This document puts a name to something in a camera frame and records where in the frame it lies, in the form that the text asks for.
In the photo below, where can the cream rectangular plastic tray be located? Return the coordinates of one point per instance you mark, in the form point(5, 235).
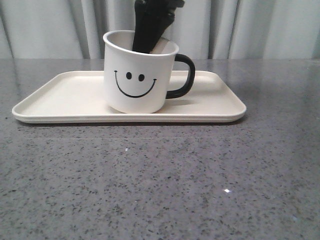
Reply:
point(77, 97)

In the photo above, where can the grey-white pleated curtain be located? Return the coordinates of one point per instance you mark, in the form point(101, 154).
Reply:
point(203, 29)

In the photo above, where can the white smiley mug black handle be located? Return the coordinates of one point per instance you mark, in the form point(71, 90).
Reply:
point(136, 82)

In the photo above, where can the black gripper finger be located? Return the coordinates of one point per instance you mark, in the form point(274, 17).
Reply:
point(146, 25)
point(162, 13)

